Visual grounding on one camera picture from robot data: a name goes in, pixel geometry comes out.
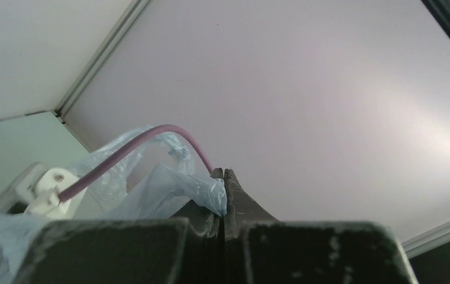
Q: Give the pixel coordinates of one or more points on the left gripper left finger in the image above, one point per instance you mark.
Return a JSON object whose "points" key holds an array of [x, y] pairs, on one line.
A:
{"points": [[185, 248]]}

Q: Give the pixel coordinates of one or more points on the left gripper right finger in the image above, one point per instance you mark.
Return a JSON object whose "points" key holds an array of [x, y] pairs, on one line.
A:
{"points": [[258, 248]]}

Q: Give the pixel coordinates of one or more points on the light blue plastic trash bag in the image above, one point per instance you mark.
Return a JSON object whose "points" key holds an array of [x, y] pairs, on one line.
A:
{"points": [[104, 174]]}

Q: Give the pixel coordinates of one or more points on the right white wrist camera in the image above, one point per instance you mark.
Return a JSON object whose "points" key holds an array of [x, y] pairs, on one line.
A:
{"points": [[35, 191]]}

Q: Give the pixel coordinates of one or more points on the right aluminium corner post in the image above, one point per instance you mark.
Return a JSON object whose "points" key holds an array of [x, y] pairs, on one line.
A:
{"points": [[127, 20]]}

